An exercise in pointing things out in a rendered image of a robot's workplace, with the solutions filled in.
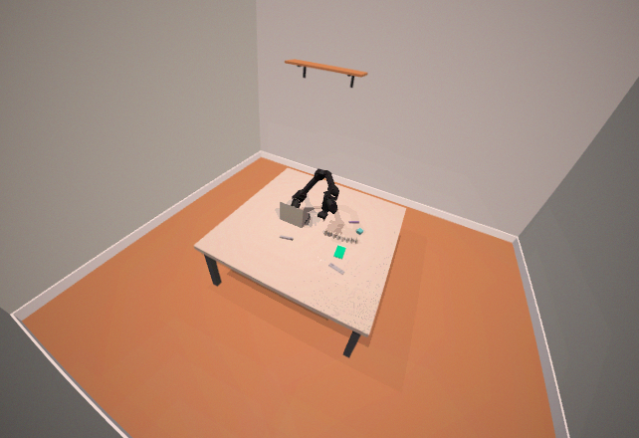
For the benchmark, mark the green flat domino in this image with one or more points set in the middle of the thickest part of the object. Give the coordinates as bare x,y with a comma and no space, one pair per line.
339,252

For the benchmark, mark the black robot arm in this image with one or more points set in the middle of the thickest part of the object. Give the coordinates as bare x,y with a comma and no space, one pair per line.
329,200

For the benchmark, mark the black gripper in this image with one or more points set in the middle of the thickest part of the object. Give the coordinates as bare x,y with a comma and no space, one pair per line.
322,214

